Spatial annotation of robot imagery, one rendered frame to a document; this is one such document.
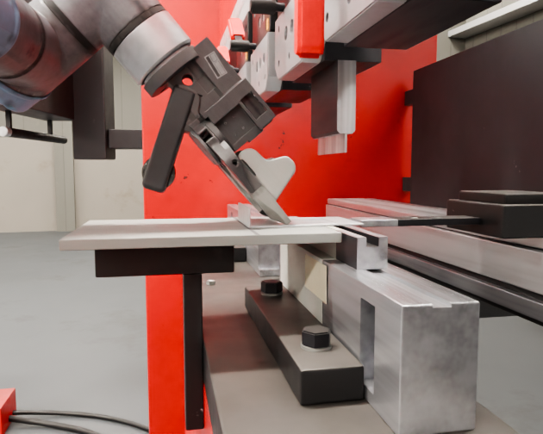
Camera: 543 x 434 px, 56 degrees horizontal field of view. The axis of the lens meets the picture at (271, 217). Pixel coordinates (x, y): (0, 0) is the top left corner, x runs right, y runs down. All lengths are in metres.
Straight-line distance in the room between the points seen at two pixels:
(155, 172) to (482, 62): 0.88
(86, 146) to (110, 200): 7.58
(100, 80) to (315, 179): 0.90
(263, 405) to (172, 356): 1.09
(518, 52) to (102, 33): 0.83
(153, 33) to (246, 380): 0.35
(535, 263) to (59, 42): 0.57
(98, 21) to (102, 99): 1.41
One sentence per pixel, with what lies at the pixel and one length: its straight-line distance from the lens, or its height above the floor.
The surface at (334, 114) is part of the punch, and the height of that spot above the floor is 1.12.
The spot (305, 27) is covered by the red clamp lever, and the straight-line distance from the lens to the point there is 0.43.
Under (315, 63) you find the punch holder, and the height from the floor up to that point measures 1.17.
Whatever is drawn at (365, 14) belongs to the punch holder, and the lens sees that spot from 0.41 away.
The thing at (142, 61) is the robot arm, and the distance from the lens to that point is 0.56.
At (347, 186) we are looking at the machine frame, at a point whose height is 1.01.
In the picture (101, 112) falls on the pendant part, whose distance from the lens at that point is 1.97.
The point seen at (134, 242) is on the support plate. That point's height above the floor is 1.00.
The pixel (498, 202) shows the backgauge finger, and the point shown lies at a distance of 0.65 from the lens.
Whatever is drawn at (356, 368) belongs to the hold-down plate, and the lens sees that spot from 0.43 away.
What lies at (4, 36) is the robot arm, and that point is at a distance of 0.46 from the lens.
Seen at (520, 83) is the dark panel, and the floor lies 1.23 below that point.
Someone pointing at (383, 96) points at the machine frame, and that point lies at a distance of 1.56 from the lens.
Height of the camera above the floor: 1.06
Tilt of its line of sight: 5 degrees down
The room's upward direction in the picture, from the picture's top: straight up
